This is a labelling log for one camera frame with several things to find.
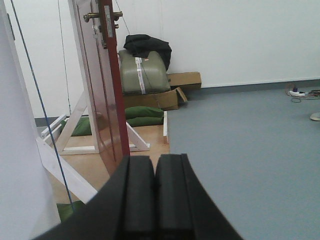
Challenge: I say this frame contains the green sandbag behind door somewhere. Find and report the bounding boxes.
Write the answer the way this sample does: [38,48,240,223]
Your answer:
[71,116,92,137]

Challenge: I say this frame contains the blue rope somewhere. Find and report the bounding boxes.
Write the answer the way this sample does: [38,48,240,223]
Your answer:
[10,0,76,213]

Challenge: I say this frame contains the orange and black cables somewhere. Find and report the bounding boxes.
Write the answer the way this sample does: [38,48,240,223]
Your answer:
[284,82,320,104]

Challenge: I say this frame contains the olive green large bag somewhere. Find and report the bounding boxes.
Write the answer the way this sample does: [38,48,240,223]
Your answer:
[118,50,171,95]

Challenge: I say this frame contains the plywood base board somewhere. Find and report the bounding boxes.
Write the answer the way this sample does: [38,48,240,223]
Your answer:
[50,125,170,204]

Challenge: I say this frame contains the open cardboard box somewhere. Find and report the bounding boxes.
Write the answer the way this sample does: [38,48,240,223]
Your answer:
[123,87,188,111]

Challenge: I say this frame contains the upper green sandbag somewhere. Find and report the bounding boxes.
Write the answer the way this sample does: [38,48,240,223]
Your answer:
[124,106,164,119]

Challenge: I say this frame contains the brass door lever handle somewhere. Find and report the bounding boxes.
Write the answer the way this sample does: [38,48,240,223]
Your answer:
[83,11,123,23]

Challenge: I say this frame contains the white wooden edge rail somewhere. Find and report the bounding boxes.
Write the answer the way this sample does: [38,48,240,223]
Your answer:
[163,111,168,144]

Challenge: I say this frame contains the lower green sandbag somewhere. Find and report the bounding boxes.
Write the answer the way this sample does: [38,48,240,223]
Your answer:
[126,116,164,127]

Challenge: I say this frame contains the black cloth bundle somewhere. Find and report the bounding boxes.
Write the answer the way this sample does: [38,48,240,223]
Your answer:
[123,34,172,70]

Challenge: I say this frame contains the closed cardboard box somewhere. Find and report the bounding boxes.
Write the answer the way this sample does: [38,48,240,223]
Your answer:
[167,72,202,88]

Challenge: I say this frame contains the white wooden door frame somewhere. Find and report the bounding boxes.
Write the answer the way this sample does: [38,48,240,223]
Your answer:
[0,0,151,205]

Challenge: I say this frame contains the white power strip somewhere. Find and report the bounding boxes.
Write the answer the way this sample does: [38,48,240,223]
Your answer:
[288,90,307,98]

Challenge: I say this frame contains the thin grey cord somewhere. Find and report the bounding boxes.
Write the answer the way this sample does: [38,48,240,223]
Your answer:
[57,0,73,114]

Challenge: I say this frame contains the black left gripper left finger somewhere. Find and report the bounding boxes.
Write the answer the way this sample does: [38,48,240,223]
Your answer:
[37,155,156,240]

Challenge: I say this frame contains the white shoe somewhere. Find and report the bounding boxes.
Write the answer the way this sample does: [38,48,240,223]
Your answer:
[309,112,320,121]

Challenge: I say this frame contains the reddish brown wooden door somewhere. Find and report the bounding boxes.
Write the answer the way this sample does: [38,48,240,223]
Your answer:
[70,0,130,175]

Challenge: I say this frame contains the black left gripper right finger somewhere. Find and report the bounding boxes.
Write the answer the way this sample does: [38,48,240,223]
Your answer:
[155,154,242,240]

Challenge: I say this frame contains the silver latch strike plate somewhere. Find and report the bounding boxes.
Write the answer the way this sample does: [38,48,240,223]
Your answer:
[104,5,113,38]

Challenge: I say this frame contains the green sandbag near camera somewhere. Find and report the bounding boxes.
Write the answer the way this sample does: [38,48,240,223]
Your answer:
[56,200,85,223]

